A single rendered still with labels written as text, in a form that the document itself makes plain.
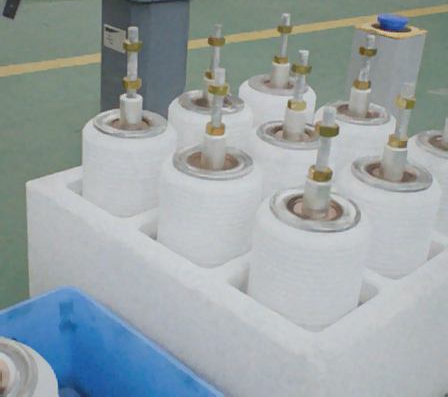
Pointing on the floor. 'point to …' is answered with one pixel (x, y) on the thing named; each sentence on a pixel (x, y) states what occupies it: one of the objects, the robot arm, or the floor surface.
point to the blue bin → (96, 349)
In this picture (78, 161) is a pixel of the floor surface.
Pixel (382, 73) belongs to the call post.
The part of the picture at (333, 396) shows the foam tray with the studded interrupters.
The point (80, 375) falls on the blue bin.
